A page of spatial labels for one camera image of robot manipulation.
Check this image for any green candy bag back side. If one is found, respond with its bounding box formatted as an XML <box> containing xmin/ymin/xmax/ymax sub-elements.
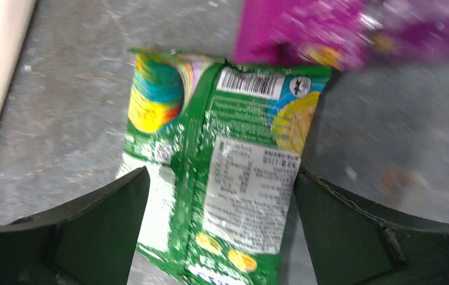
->
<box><xmin>119</xmin><ymin>47</ymin><xmax>332</xmax><ymax>284</ymax></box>

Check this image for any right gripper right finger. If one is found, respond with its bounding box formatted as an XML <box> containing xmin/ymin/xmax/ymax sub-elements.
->
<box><xmin>294</xmin><ymin>170</ymin><xmax>449</xmax><ymax>284</ymax></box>

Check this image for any purple candy bag middle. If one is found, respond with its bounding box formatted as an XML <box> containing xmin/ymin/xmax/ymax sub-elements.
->
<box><xmin>233</xmin><ymin>0</ymin><xmax>449</xmax><ymax>70</ymax></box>

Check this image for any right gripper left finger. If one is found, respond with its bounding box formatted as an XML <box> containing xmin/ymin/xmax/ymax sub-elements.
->
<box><xmin>0</xmin><ymin>167</ymin><xmax>150</xmax><ymax>284</ymax></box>

